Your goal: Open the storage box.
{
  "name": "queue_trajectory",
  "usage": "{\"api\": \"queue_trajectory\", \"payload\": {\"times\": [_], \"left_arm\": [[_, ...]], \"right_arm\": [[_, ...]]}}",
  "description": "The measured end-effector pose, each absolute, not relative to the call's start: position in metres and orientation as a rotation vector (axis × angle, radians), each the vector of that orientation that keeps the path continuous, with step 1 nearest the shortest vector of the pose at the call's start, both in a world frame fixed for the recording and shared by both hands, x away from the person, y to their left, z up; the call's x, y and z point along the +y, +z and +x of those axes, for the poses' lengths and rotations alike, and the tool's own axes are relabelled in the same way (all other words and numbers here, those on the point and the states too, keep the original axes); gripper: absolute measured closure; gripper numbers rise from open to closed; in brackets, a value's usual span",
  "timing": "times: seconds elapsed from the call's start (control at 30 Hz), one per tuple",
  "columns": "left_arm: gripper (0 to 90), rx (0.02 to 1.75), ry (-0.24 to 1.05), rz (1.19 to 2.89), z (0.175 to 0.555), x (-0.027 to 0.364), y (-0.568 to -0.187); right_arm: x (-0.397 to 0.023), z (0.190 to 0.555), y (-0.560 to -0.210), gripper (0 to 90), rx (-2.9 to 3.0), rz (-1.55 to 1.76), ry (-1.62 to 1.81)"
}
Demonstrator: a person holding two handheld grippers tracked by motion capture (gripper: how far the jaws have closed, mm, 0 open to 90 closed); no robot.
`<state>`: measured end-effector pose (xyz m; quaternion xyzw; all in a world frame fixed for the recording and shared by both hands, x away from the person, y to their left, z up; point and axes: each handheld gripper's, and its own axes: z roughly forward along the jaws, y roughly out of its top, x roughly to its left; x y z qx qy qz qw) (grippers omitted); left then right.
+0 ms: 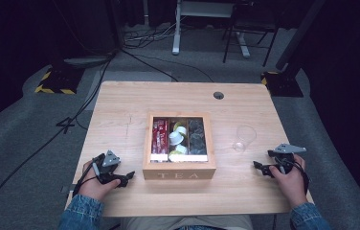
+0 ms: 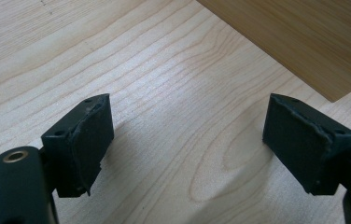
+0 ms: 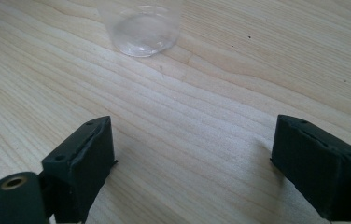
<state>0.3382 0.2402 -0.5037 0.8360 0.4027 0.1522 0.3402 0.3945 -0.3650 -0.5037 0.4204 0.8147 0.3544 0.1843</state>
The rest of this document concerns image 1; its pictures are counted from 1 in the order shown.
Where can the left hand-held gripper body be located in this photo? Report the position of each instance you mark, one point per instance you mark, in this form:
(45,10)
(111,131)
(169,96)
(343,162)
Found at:
(110,158)

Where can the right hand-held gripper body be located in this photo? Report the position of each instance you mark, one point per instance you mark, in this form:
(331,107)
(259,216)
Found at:
(288,148)

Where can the person's right hand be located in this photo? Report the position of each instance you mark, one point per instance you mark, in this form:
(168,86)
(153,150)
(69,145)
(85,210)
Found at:
(291,185)

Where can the person's left hand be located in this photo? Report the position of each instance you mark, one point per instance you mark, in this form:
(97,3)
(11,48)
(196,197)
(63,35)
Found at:
(93,188)

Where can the clear glass cup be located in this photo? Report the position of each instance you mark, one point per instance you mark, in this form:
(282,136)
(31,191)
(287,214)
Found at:
(244,136)

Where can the bundle of red stick packets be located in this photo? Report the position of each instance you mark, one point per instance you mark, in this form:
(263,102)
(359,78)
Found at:
(160,139)

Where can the yellow-green capsule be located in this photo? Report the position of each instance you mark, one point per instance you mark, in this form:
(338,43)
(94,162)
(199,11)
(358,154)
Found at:
(172,153)

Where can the wooden tea box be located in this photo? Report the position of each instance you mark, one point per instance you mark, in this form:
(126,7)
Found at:
(179,171)

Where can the white coffee capsule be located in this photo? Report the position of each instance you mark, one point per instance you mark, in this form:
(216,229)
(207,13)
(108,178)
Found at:
(182,149)
(175,138)
(181,130)

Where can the black base with hazard tape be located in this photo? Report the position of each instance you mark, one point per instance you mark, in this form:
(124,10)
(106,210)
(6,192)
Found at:
(283,84)
(58,81)

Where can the dark tea bag packet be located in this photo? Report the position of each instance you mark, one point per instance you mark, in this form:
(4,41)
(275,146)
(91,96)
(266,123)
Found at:
(197,143)
(196,126)

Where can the person's beige lap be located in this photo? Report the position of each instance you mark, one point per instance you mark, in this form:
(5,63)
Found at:
(184,223)

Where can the white desk leg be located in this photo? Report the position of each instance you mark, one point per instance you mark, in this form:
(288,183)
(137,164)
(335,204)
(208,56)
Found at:
(176,32)
(242,44)

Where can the black slanted pole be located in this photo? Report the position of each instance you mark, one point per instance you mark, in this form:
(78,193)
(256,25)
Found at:
(299,35)

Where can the black metal stand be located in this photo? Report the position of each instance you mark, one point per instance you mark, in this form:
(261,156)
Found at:
(251,30)

